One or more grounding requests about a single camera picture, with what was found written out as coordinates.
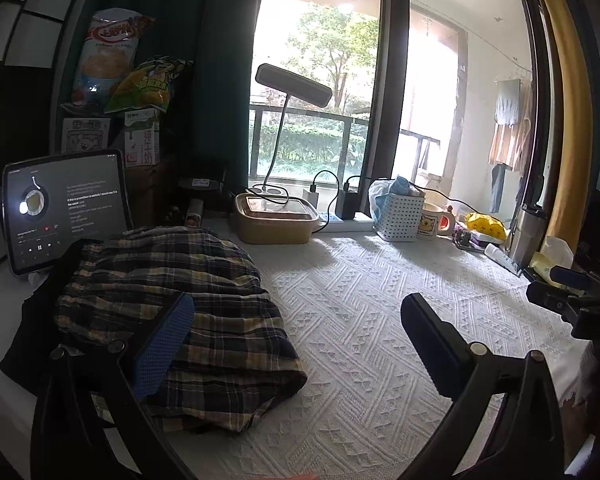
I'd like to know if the white tube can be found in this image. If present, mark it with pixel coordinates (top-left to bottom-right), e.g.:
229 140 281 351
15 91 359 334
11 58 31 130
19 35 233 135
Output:
484 242 523 276

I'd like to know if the balcony railing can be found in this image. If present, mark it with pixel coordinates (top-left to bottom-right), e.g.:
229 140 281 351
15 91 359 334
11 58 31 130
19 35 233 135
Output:
250 101 371 183

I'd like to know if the dark grey multiport charger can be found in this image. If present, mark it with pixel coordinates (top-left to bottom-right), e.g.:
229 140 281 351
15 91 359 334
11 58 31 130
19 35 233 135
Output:
336 191 358 220

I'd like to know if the grey desk lamp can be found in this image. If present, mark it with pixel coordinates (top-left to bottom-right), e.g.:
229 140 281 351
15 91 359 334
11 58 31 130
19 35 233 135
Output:
245 62 334 201

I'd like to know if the white perforated basket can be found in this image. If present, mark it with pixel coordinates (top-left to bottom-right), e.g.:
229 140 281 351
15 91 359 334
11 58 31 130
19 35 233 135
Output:
375 192 426 242

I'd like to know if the plaid flannel shirt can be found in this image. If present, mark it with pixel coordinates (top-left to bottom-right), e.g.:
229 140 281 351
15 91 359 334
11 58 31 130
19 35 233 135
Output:
54 226 308 433

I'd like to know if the brown cardboard box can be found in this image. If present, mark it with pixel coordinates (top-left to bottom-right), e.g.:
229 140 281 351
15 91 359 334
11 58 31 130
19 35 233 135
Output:
125 155 181 228

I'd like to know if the tissue pack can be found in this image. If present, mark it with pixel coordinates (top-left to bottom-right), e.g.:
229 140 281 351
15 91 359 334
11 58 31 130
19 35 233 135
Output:
530 236 575 281

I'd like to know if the yellow curtain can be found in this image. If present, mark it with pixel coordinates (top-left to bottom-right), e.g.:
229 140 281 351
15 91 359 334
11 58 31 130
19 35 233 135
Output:
527 0 600 241

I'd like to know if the tablet computer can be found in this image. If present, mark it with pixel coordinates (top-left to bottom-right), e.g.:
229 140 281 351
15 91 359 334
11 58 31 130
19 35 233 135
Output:
1 148 135 277

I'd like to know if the black power adapter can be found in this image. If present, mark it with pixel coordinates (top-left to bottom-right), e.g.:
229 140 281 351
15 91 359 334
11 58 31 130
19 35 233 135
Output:
177 176 221 192

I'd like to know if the blue red chips bag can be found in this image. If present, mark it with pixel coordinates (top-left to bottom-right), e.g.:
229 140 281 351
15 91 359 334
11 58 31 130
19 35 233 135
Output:
70 8 156 113

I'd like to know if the white power strip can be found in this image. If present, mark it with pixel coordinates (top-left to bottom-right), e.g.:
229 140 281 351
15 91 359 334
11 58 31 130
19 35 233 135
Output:
317 210 376 233

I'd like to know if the white beige hanging towel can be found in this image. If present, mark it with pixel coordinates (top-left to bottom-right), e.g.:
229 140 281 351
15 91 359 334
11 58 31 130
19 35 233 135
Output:
489 78 523 167

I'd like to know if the bear print mug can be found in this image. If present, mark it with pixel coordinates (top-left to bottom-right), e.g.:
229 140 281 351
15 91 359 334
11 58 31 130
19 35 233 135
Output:
416 203 456 241

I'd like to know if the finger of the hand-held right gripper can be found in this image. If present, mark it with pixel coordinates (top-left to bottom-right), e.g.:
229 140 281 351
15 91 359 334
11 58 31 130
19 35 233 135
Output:
549 265 596 293
526 281 583 313

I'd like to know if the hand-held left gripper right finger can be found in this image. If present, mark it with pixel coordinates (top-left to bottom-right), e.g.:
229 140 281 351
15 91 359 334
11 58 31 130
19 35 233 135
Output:
400 293 566 480

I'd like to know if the grey hanging garment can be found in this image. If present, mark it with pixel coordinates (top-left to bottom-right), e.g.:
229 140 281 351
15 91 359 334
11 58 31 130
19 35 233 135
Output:
490 162 508 213

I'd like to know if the dark window frame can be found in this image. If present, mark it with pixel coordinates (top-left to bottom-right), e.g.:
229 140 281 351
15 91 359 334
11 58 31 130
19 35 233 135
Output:
367 0 411 211

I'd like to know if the black charger cable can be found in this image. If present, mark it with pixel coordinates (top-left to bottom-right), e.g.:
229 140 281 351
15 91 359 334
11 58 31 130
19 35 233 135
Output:
310 170 341 197
344 175 486 216

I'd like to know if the white cartoon print box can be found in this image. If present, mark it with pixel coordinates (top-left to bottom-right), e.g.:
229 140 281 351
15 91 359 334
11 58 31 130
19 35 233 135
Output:
61 116 112 156

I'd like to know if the white blue plastic bag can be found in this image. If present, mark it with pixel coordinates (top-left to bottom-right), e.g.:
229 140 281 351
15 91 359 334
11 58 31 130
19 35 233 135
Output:
369 176 421 226

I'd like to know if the white knitted tablecloth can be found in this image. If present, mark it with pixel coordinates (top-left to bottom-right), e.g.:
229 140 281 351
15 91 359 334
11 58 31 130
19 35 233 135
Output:
0 230 596 480

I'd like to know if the black cloth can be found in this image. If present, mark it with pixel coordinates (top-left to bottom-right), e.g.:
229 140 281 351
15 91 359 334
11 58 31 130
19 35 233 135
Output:
0 240 106 396

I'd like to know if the beige hanging shirt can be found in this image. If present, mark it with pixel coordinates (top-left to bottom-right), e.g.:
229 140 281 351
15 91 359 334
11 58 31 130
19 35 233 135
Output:
512 80 536 173

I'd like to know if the white green milk carton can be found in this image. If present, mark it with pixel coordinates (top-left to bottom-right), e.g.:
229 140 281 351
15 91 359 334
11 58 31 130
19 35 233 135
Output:
124 108 162 168

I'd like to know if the brown lidded food container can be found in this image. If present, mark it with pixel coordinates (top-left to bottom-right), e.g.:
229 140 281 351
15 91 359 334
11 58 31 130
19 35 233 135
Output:
234 192 318 245

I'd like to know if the black lamp cable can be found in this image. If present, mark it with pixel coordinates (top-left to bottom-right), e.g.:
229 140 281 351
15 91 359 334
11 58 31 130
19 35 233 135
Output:
245 187 291 206

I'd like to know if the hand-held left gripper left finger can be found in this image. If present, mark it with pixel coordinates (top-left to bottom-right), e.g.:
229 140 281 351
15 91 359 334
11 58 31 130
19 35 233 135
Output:
30 291 197 480

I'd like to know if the yellow cloth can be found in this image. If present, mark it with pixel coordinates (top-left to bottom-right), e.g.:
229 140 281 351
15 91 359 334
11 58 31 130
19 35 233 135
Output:
464 212 508 242

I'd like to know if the green snack bag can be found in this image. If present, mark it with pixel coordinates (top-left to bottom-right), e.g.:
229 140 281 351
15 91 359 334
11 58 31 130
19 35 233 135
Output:
104 56 195 115

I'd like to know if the dark green curtain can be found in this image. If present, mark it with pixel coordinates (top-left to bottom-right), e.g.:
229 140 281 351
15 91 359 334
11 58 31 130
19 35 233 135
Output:
55 0 268 211

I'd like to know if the steel thermos tumbler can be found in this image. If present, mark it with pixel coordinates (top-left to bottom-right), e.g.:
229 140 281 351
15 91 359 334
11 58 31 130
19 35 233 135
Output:
509 202 548 271

